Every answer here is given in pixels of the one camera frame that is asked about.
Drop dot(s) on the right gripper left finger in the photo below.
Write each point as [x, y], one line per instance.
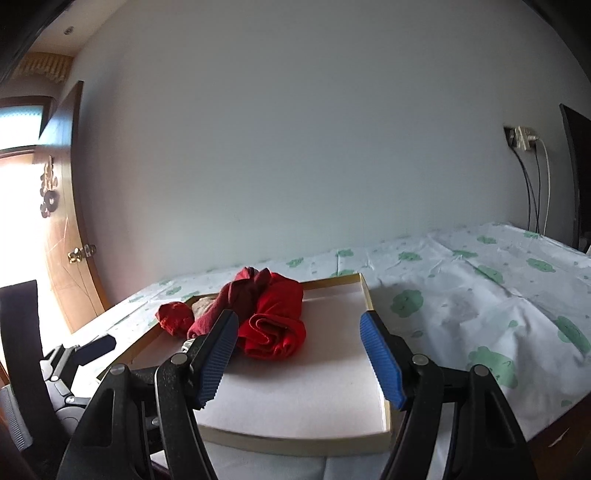
[140, 424]

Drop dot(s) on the small red underwear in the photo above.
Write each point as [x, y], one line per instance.
[175, 318]

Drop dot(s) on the beige knitted underwear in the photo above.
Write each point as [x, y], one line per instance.
[201, 307]

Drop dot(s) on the bright red underwear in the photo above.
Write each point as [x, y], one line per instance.
[268, 307]

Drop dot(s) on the wooden door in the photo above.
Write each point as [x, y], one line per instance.
[77, 287]

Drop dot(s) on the white green-patterned table cloth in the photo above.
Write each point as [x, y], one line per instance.
[513, 299]

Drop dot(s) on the shallow gold cardboard tray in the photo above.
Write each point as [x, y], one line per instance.
[323, 401]

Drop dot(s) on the brass door knob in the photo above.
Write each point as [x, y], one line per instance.
[79, 254]

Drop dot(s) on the gold door ornament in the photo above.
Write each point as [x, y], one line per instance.
[48, 189]

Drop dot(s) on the black monitor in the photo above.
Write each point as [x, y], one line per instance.
[578, 134]

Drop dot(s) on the wall power outlet with plugs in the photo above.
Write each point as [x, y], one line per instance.
[521, 137]

